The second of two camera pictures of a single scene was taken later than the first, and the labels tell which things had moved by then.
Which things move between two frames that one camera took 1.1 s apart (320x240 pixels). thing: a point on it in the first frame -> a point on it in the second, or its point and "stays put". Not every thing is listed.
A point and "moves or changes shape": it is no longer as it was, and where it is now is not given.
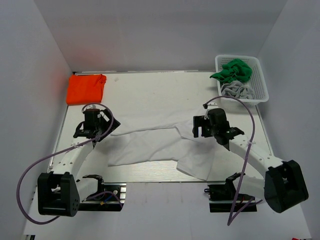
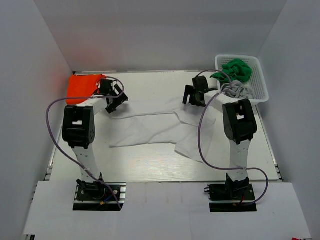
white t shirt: (149, 138) moves or changes shape
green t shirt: (234, 70) stays put
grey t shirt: (237, 89) stays put
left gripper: (107, 114) -> (120, 99)
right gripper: (199, 121) -> (189, 91)
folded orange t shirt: (85, 88) stays put
